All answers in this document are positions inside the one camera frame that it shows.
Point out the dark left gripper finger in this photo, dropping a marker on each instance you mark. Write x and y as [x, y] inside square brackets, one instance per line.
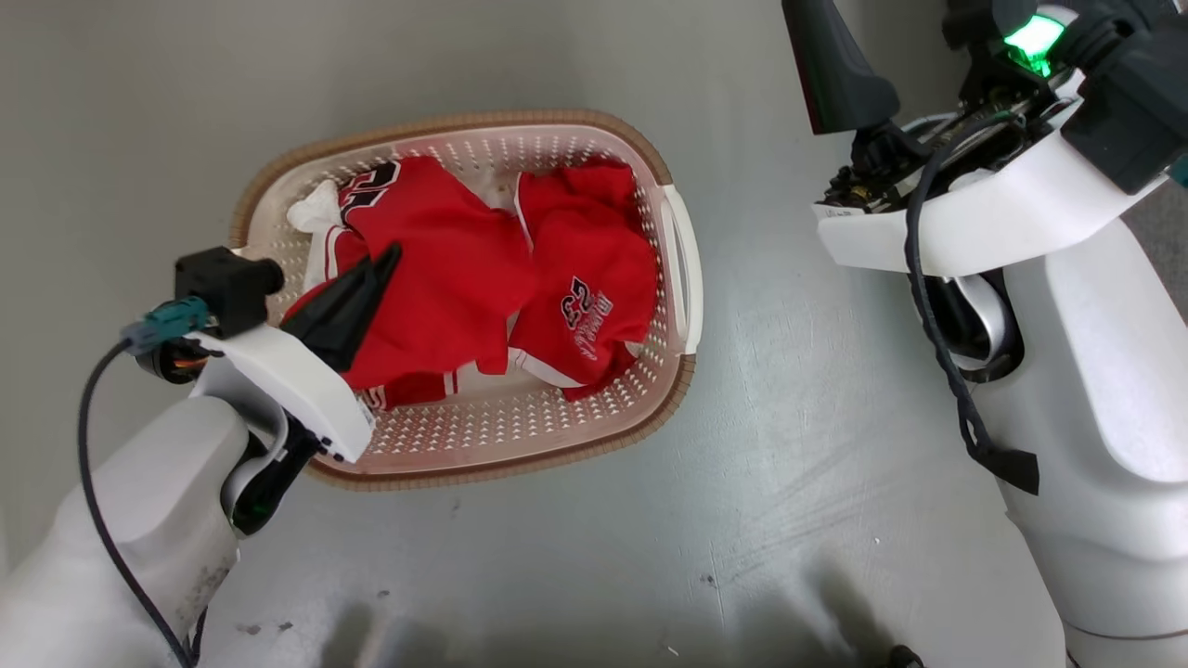
[320, 311]
[357, 320]

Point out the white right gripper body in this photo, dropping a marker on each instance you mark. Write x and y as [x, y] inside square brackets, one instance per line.
[974, 218]

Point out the red basketball jersey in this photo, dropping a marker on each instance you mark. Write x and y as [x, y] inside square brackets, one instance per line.
[445, 278]

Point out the red basketball shorts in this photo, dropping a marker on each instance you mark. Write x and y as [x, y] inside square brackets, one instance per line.
[585, 250]

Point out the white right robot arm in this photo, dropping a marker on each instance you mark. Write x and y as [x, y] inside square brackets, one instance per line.
[1104, 417]

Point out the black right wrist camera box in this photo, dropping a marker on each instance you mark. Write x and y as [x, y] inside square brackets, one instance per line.
[1132, 102]

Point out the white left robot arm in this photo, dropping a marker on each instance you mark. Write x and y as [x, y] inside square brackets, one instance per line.
[121, 529]

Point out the white perforated laundry basket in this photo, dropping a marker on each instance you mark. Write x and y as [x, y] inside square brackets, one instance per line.
[520, 427]

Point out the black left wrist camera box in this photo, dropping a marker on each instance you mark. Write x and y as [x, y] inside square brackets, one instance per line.
[227, 283]

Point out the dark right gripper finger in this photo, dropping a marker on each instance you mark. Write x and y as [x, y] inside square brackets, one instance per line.
[835, 65]
[974, 37]

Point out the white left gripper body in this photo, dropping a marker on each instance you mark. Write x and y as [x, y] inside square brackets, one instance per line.
[297, 385]

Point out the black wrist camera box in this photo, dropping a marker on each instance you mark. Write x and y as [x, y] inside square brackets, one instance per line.
[227, 283]
[1132, 102]

